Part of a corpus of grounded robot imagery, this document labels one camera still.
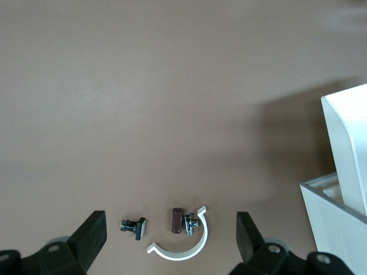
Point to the white curved plastic clamp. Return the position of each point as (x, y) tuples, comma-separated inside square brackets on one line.
[(200, 240)]

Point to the chrome metal fitting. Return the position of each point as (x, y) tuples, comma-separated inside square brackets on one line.
[(188, 224)]

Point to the black square push button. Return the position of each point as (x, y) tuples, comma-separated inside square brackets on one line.
[(139, 229)]

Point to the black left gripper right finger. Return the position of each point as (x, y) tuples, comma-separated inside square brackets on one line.
[(252, 249)]

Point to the brown table mat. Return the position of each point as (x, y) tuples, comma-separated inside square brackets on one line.
[(143, 86)]

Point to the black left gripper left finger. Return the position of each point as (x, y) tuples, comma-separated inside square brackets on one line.
[(80, 246)]

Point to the brown cylinder capacitor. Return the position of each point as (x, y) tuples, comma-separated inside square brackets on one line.
[(177, 222)]

